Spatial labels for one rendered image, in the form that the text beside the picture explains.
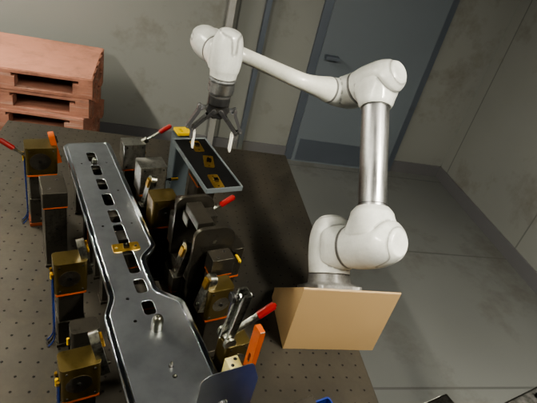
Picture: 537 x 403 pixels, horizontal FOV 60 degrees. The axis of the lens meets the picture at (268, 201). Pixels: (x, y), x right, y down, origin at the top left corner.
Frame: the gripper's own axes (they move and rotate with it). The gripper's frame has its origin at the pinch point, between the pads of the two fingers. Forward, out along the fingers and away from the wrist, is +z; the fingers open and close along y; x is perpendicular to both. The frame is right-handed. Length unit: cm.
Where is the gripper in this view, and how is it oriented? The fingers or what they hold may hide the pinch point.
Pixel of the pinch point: (211, 145)
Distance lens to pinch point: 170.6
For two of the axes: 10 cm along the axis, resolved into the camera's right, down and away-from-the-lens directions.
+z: -2.2, 8.2, 5.3
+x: 1.9, 5.7, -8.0
